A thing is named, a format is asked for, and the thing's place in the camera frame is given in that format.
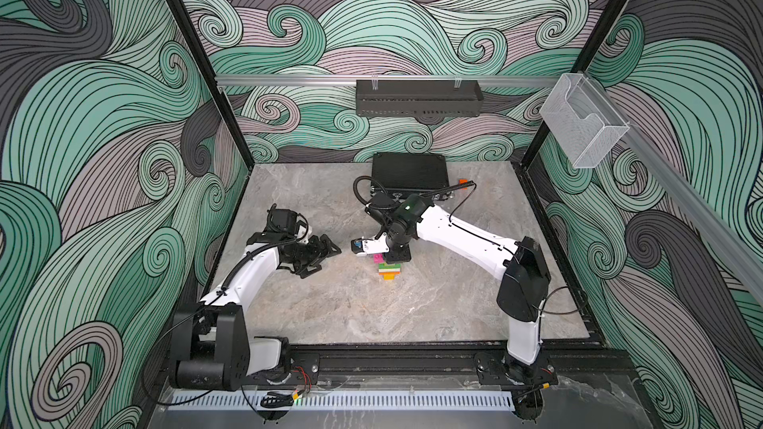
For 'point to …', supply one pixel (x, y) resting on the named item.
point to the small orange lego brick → (462, 181)
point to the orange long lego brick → (388, 270)
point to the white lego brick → (389, 268)
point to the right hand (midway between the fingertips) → (387, 251)
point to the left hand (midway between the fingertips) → (331, 255)
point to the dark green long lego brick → (384, 265)
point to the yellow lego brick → (389, 277)
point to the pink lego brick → (379, 258)
